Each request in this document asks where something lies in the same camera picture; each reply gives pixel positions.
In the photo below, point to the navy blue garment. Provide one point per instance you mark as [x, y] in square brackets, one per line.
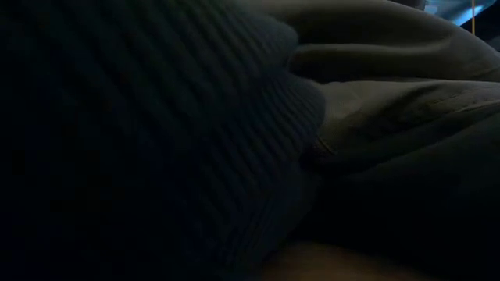
[156, 148]

